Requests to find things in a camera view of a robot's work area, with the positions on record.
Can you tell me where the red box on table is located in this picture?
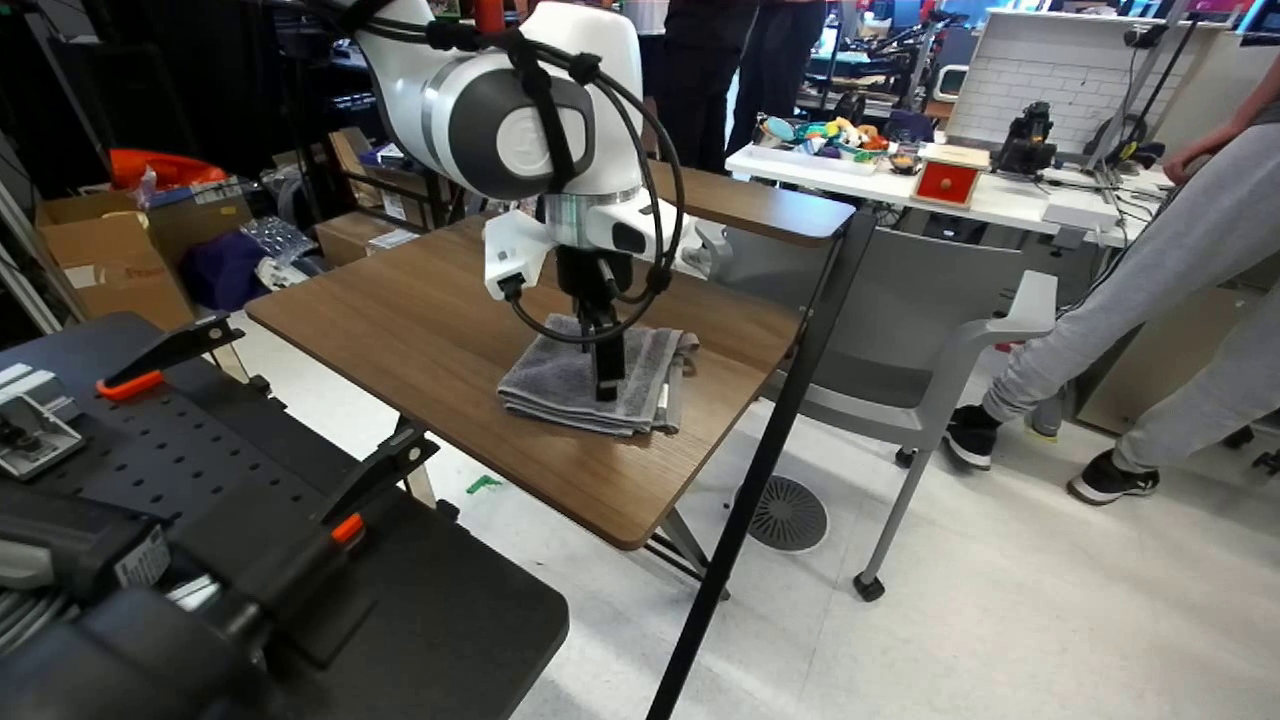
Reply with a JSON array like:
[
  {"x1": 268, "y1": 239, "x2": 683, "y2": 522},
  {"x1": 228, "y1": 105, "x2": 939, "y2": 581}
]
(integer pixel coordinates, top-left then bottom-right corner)
[{"x1": 915, "y1": 161, "x2": 977, "y2": 207}]

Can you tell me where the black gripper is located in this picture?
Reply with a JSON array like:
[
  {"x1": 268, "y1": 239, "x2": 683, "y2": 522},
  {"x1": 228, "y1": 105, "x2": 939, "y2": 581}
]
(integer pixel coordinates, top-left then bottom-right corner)
[{"x1": 556, "y1": 248, "x2": 631, "y2": 398}]

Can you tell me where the cardboard box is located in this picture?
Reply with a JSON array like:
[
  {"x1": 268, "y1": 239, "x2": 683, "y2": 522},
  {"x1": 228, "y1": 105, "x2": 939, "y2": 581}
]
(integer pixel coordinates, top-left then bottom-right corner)
[{"x1": 41, "y1": 196, "x2": 191, "y2": 333}]

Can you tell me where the black perforated work cart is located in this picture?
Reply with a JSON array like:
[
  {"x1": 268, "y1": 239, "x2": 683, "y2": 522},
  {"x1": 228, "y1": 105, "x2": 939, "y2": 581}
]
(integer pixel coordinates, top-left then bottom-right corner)
[{"x1": 0, "y1": 314, "x2": 570, "y2": 720}]

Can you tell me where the person in grey sweatpants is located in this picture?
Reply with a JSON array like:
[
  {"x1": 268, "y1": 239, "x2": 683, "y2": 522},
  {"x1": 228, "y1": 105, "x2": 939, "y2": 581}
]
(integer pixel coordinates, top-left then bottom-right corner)
[{"x1": 943, "y1": 59, "x2": 1280, "y2": 502}]

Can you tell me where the grey towel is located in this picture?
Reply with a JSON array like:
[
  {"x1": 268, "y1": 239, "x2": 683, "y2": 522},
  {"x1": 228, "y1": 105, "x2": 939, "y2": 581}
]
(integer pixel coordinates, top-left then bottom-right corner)
[{"x1": 496, "y1": 323, "x2": 700, "y2": 438}]

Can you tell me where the white table with clutter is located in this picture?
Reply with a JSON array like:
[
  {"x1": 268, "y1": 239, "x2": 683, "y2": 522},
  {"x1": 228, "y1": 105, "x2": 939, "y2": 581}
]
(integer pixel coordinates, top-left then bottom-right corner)
[{"x1": 727, "y1": 143, "x2": 1169, "y2": 253}]

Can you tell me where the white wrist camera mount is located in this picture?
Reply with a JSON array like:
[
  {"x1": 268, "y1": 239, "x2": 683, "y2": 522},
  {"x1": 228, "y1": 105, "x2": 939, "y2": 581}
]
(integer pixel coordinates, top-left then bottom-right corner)
[{"x1": 479, "y1": 211, "x2": 552, "y2": 300}]

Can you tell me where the black clamp with orange grip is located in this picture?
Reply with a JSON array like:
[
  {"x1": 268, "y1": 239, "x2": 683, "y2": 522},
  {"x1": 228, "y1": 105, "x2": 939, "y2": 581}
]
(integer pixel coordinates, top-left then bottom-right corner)
[{"x1": 197, "y1": 426, "x2": 436, "y2": 640}]

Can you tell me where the grey office chair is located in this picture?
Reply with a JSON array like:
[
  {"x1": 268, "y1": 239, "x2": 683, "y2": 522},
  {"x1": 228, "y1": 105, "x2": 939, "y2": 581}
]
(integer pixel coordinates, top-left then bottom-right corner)
[{"x1": 715, "y1": 218, "x2": 1066, "y2": 603}]

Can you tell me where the black tripod pole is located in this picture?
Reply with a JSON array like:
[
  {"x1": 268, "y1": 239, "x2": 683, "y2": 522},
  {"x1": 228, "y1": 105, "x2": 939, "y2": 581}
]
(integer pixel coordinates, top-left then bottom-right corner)
[{"x1": 646, "y1": 211, "x2": 872, "y2": 720}]

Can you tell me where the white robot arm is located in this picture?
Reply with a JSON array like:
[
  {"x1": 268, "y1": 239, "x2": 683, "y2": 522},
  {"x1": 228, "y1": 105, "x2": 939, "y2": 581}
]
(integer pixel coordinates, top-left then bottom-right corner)
[{"x1": 332, "y1": 0, "x2": 667, "y2": 398}]

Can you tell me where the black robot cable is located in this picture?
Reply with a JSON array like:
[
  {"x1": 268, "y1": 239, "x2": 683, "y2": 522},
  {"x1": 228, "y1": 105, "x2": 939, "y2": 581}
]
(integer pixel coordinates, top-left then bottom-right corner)
[{"x1": 496, "y1": 34, "x2": 688, "y2": 353}]

